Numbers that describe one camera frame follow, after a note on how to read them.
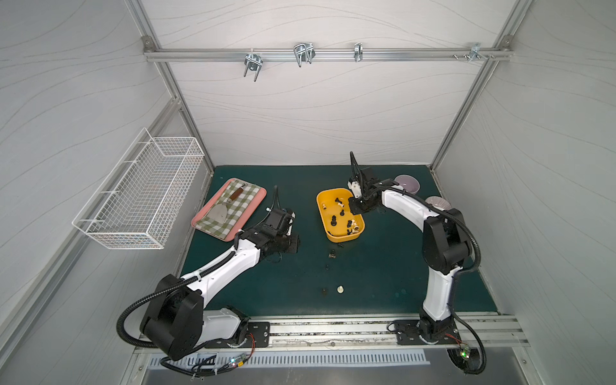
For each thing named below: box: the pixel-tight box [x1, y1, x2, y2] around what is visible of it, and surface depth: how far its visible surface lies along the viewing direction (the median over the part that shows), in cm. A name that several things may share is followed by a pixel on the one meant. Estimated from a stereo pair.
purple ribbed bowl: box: [425, 195, 453, 211], surface depth 104 cm
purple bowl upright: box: [393, 173, 421, 195], surface depth 111 cm
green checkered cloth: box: [195, 179, 261, 240], surface depth 106 cm
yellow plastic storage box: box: [316, 187, 366, 244], surface depth 102 cm
